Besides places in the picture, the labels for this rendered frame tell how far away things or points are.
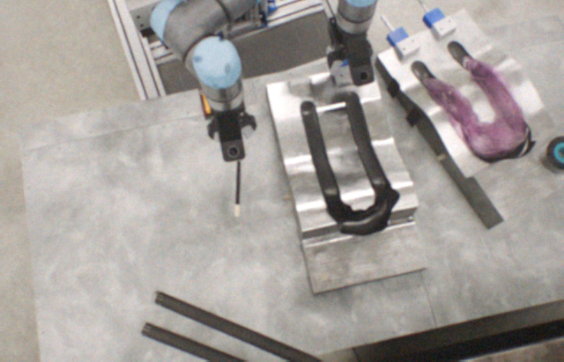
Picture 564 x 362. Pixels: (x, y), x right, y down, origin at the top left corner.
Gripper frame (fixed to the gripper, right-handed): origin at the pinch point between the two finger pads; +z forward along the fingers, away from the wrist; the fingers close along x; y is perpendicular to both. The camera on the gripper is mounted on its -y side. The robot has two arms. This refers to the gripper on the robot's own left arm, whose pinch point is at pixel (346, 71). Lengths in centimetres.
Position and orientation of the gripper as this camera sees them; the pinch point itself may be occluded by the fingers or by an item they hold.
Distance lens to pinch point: 140.6
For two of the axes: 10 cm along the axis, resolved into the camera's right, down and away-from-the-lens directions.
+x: -9.8, 2.1, -0.6
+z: 0.1, 2.8, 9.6
